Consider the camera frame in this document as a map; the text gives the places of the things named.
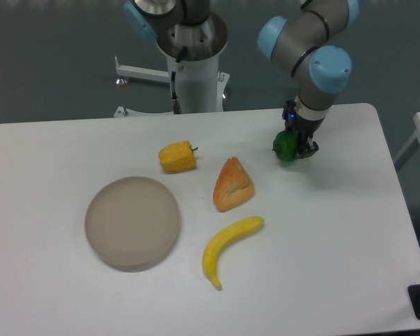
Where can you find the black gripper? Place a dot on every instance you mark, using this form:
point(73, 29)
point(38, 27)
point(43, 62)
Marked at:
point(304, 121)

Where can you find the green toy pepper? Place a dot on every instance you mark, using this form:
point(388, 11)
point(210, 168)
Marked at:
point(285, 145)

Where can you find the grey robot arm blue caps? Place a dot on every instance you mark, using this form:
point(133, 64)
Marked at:
point(300, 48)

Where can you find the yellow toy pepper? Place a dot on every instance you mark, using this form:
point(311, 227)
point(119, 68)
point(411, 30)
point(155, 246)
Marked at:
point(178, 157)

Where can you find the orange toy bread slice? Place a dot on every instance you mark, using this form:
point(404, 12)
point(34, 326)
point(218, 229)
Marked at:
point(233, 187)

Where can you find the yellow toy banana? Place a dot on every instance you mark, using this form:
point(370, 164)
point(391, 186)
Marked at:
point(224, 238)

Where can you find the beige round plate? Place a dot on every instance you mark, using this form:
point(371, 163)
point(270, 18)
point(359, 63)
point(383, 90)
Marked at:
point(133, 223)

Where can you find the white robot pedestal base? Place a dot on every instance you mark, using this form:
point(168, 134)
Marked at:
point(196, 83)

